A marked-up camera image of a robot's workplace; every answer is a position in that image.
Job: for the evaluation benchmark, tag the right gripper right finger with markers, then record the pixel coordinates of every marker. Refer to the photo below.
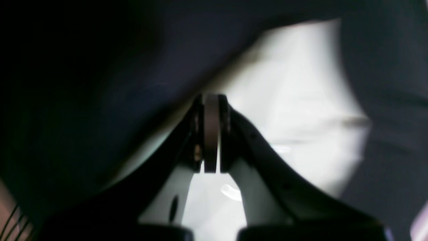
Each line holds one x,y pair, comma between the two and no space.
279,204

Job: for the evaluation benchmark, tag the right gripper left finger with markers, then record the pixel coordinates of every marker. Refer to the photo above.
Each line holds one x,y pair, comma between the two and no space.
148,204

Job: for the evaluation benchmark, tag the black table cloth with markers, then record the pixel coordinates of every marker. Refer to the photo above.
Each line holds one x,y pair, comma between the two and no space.
85,82

